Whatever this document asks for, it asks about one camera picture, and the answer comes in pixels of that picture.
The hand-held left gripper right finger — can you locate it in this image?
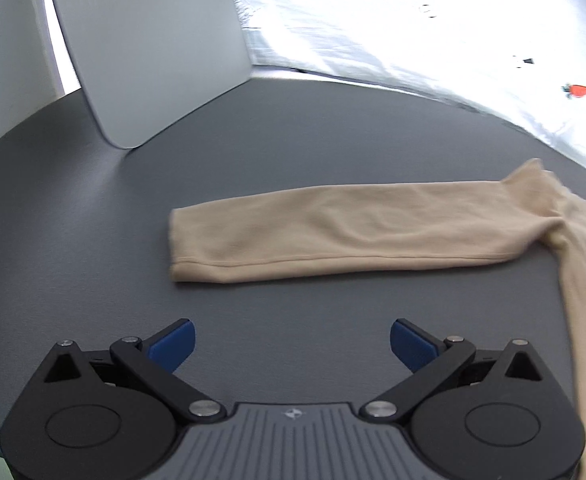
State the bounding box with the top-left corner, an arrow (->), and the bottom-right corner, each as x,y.
363,318 -> 544,422

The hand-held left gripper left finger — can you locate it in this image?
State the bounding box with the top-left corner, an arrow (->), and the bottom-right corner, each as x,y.
43,318 -> 226,423

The beige long-sleeved shirt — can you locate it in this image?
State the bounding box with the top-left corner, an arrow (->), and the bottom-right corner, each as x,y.
167,157 -> 586,480

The grey flat board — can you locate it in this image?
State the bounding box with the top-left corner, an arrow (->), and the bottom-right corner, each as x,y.
42,0 -> 253,150

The white printed bed sheet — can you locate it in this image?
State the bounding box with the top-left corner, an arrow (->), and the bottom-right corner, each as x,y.
223,0 -> 586,186

